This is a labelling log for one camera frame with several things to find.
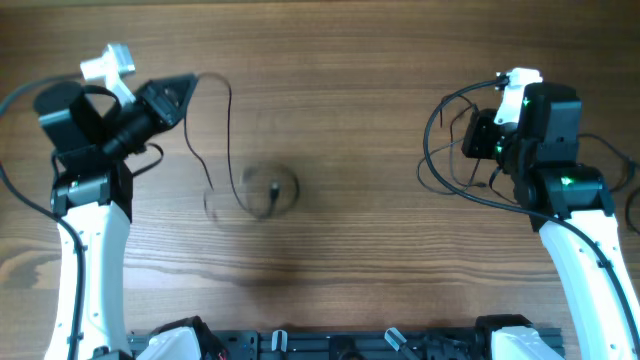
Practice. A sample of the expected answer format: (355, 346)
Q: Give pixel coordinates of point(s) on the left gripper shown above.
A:
(156, 104)

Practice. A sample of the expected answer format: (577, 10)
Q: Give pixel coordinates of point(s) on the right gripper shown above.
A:
(478, 134)

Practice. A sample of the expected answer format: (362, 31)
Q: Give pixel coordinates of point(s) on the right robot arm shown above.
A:
(534, 138)

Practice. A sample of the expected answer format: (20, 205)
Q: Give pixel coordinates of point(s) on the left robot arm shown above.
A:
(92, 201)

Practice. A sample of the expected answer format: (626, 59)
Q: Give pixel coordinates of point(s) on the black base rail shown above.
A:
(435, 343)

